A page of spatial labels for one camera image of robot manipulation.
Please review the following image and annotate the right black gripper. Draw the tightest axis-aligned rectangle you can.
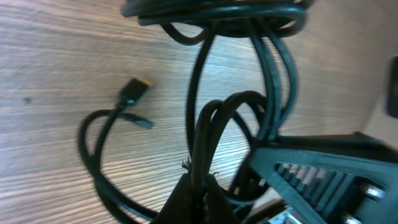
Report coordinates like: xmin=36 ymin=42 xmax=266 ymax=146
xmin=249 ymin=133 xmax=397 ymax=223

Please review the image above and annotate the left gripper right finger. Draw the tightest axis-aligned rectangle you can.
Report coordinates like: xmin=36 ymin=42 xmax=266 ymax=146
xmin=203 ymin=174 xmax=241 ymax=224

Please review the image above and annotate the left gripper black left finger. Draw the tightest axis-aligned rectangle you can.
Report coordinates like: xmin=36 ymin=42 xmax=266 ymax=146
xmin=151 ymin=174 xmax=199 ymax=224

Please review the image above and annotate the black cable bundle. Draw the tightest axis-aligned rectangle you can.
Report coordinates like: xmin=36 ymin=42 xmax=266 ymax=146
xmin=120 ymin=0 xmax=315 ymax=224

